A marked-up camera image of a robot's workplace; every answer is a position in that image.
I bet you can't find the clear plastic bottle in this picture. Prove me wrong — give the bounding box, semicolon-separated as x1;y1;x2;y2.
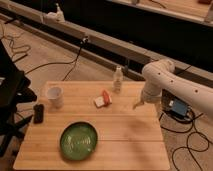
113;66;123;92

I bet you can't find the black rectangular remote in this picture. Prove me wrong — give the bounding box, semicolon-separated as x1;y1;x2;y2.
34;104;44;124

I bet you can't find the green ceramic bowl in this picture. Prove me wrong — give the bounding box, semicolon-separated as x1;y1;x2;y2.
59;122;98;161

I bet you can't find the black floor cable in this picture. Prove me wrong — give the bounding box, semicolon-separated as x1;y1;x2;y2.
158;108;213;171

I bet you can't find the white object on rail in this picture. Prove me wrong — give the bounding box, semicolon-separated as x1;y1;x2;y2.
46;4;65;22

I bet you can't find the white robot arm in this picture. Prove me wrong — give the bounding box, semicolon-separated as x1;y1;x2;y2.
133;59;213;119

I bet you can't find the black office chair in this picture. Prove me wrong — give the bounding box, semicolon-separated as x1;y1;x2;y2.
0;41;37;157

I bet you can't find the blue power box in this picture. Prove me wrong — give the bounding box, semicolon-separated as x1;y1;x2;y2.
169;99;188;117

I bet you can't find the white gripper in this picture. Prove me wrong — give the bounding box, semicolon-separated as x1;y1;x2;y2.
133;89;162;109

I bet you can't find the red and white box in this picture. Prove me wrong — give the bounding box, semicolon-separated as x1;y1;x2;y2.
94;90;112;108

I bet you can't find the white paper cup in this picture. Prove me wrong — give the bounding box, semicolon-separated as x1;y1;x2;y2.
46;87;63;108

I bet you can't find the long metal rail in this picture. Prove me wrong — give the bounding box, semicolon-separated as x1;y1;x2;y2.
0;0;213;87

